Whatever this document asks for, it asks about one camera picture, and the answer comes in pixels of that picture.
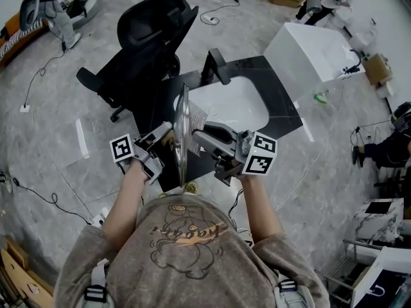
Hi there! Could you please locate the grey cleaning cloth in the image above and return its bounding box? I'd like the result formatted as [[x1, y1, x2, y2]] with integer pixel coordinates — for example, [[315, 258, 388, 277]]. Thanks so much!
[[185, 100, 209, 156]]

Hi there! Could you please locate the white trash bin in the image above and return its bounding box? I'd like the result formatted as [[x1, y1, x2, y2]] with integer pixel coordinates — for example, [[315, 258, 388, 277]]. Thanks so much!
[[378, 81, 395, 99]]

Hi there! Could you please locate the flattened cardboard pile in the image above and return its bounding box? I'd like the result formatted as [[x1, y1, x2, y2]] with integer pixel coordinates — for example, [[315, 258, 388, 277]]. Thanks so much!
[[0, 235, 56, 308]]

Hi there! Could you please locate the black bathtub faucet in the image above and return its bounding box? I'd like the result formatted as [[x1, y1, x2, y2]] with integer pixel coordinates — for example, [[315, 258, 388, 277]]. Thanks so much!
[[341, 49, 367, 76]]

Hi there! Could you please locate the person's left forearm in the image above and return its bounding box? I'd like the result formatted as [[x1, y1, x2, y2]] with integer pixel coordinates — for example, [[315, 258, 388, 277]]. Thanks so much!
[[101, 158, 152, 241]]

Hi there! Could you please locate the clear glass plate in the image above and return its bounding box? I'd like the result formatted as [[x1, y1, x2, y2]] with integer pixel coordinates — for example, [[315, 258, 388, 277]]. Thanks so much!
[[172, 81, 194, 188]]

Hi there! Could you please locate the black office chair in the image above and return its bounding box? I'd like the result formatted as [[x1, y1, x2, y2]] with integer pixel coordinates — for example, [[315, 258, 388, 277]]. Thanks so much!
[[76, 0, 200, 124]]

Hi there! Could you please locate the small cardboard box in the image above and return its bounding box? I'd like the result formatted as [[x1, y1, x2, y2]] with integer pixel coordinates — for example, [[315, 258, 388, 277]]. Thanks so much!
[[362, 53, 394, 87]]

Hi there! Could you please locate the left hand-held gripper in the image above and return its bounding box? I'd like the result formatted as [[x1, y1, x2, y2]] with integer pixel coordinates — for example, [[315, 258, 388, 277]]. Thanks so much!
[[109, 122, 173, 185]]

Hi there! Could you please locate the black floor cable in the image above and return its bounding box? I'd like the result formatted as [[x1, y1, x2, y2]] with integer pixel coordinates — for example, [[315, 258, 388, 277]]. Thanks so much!
[[0, 170, 94, 227], [349, 119, 392, 148]]

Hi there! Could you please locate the metal wire rack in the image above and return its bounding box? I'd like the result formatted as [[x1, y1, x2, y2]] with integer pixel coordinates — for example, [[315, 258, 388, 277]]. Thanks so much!
[[323, 238, 386, 308]]

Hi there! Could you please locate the white storage box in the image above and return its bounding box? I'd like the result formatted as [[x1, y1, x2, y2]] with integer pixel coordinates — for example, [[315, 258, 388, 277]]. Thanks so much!
[[351, 246, 411, 308]]

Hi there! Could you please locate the white sink basin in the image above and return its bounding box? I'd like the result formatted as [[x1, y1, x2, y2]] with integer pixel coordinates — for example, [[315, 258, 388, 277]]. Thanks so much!
[[173, 76, 270, 133]]

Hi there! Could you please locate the striped sofa throw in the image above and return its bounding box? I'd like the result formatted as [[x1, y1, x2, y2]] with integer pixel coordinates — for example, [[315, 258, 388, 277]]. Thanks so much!
[[0, 17, 44, 61]]

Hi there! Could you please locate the white box cabinet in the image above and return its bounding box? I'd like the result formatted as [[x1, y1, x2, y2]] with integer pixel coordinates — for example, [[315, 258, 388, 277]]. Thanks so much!
[[263, 22, 367, 101]]

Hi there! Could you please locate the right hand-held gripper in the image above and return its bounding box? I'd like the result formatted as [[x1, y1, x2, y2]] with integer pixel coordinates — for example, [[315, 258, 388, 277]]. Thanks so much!
[[192, 123, 277, 185]]

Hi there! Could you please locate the grey backpack strap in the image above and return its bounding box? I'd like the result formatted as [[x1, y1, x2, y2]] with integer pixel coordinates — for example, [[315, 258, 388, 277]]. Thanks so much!
[[272, 268, 314, 308], [83, 257, 114, 308]]

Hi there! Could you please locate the dark bag white handle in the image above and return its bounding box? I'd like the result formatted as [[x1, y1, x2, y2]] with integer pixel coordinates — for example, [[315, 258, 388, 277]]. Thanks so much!
[[369, 269, 411, 303]]

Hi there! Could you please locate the person's grey printed shirt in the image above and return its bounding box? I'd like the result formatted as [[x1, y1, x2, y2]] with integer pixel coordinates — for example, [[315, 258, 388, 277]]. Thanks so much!
[[53, 193, 331, 308]]

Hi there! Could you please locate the orange sofa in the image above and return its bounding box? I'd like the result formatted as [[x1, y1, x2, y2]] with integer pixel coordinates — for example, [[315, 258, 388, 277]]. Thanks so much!
[[0, 12, 49, 67]]

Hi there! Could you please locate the person's right forearm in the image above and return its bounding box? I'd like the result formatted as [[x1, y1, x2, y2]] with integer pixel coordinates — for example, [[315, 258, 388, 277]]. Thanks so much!
[[237, 173, 286, 243]]

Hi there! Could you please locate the black sink faucet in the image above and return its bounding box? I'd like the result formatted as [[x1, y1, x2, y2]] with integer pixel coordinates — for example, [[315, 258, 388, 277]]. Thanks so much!
[[200, 47, 232, 87]]

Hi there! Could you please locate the marble patterned box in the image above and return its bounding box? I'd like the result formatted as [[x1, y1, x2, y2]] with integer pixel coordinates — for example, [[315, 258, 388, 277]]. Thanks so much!
[[352, 197, 406, 247]]

